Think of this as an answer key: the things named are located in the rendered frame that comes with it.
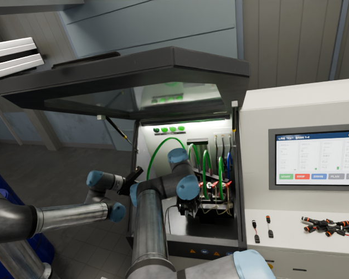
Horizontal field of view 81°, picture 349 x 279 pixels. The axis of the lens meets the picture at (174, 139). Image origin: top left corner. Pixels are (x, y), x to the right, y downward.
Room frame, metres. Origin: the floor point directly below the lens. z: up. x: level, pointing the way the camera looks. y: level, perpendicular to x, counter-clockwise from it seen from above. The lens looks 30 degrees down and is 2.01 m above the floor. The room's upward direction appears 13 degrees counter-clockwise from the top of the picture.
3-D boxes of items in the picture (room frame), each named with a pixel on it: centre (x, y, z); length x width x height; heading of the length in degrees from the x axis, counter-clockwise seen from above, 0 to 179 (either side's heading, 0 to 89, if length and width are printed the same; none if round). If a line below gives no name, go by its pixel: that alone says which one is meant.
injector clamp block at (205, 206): (0.92, -0.10, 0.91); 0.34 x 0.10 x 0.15; 71
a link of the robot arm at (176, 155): (0.62, 0.00, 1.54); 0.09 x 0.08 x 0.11; 4
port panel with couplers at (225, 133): (1.12, -0.30, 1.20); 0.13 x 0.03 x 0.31; 71
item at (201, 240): (0.73, 0.09, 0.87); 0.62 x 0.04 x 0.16; 71
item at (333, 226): (0.57, -0.63, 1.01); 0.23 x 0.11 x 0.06; 71
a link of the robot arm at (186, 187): (0.52, 0.01, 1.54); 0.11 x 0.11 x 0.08; 4
